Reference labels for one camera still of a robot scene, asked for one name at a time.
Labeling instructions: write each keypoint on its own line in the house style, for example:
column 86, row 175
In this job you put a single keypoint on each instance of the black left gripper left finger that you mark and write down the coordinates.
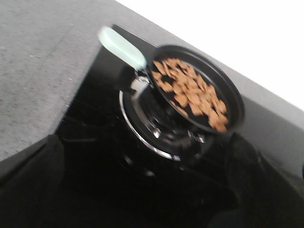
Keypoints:
column 28, row 180

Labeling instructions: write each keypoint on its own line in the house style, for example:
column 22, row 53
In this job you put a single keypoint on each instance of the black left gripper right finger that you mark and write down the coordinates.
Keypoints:
column 267, row 196

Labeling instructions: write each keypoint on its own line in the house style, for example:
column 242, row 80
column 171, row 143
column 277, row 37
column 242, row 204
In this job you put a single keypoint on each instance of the brown meat pieces pile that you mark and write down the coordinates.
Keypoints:
column 190, row 90

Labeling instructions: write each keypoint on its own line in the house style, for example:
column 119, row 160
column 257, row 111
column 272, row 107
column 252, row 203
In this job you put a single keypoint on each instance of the black frying pan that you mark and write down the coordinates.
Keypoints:
column 133, row 57

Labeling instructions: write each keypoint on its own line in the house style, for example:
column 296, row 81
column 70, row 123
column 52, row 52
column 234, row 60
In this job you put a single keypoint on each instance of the black glass cooktop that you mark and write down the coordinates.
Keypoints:
column 114, row 198

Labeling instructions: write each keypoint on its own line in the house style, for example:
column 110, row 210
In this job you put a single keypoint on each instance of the left black gas burner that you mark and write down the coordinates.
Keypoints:
column 154, row 128

